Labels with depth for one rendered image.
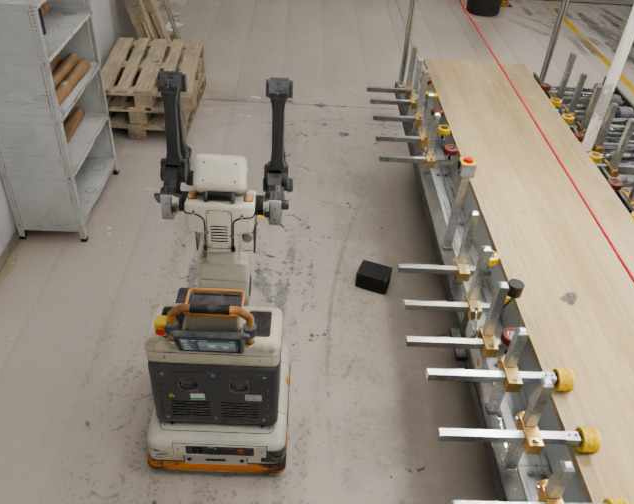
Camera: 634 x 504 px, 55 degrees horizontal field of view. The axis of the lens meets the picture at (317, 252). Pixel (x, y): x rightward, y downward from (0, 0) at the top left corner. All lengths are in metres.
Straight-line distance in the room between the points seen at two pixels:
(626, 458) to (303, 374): 1.73
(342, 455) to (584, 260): 1.47
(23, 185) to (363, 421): 2.55
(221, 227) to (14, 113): 1.88
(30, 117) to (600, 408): 3.30
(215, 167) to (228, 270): 0.49
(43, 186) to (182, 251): 0.95
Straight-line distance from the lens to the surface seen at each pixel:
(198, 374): 2.60
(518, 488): 2.38
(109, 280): 4.07
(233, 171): 2.45
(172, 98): 2.53
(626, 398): 2.53
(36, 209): 4.37
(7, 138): 4.14
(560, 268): 2.98
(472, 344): 2.53
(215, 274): 2.71
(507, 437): 2.15
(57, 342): 3.76
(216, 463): 2.97
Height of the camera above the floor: 2.62
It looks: 39 degrees down
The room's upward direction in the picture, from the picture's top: 4 degrees clockwise
